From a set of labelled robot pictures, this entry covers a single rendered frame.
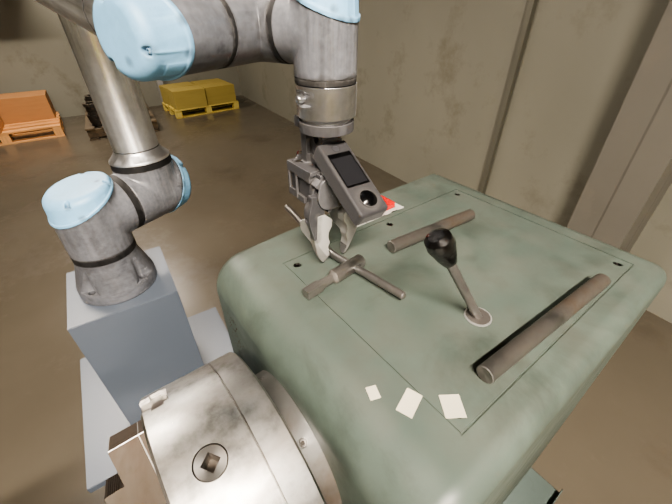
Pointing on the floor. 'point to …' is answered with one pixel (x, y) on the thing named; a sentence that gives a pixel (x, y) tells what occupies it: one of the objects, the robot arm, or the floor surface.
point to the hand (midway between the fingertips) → (336, 252)
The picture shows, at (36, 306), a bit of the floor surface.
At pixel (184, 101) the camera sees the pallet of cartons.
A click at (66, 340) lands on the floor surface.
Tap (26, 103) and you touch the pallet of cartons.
